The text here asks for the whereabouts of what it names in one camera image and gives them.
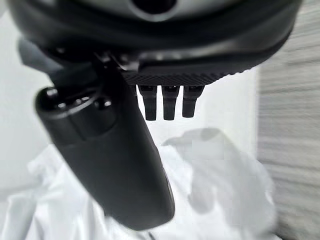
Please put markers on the white garment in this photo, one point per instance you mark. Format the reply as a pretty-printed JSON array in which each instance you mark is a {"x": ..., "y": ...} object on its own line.
[{"x": 212, "y": 180}]

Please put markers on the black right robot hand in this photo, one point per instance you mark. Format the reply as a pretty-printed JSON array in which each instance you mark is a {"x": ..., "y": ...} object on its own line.
[{"x": 105, "y": 150}]

